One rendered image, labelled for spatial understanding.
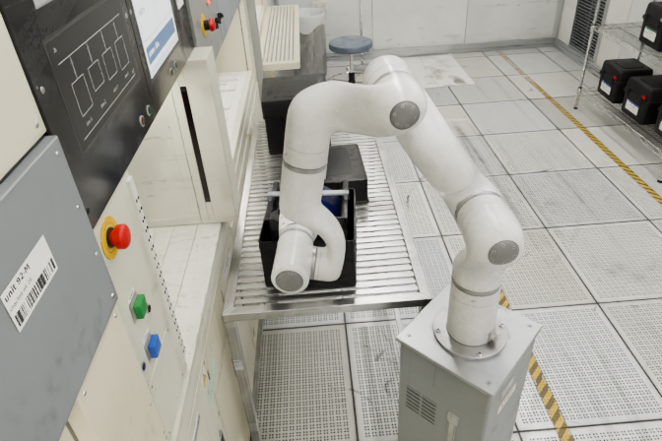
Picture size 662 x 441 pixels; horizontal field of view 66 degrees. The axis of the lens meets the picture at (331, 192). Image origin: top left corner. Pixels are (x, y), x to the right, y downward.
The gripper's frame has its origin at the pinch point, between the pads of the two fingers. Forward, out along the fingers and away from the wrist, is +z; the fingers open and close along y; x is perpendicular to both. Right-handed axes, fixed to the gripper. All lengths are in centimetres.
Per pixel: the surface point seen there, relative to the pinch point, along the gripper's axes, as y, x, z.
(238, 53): -50, -7, 161
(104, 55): -23, 53, -36
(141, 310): -21, 15, -54
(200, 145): -30.4, 9.9, 16.7
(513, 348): 53, -31, -25
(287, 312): -6.5, -30.6, -10.8
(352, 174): 12, -20, 46
